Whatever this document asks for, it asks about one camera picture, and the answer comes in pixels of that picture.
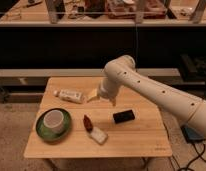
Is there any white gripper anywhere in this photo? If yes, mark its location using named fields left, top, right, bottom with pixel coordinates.
left=87, top=78, right=118, bottom=106

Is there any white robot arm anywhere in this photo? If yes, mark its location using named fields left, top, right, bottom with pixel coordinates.
left=87, top=55, right=206, bottom=138

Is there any black rectangular box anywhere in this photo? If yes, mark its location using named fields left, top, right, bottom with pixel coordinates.
left=113, top=110, right=135, bottom=124

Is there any white plastic bottle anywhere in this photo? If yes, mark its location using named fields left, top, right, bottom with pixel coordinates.
left=53, top=89, right=84, bottom=104

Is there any white wrapped packet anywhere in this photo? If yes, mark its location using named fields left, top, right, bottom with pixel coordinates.
left=89, top=127, right=108, bottom=145

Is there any wooden folding table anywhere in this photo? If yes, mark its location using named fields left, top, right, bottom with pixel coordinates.
left=24, top=77, right=172, bottom=159

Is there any white cup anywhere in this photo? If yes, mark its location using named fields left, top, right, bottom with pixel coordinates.
left=43, top=110, right=64, bottom=133

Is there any green round plate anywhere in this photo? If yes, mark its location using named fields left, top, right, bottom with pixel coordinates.
left=35, top=108, right=72, bottom=142

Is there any blue foot pedal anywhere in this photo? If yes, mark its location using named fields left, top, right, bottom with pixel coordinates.
left=181, top=125, right=205, bottom=143

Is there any long wooden workbench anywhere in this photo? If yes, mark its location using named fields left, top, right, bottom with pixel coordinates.
left=0, top=68, right=180, bottom=86

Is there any black floor cable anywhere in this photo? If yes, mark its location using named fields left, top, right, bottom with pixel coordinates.
left=162, top=123, right=206, bottom=171

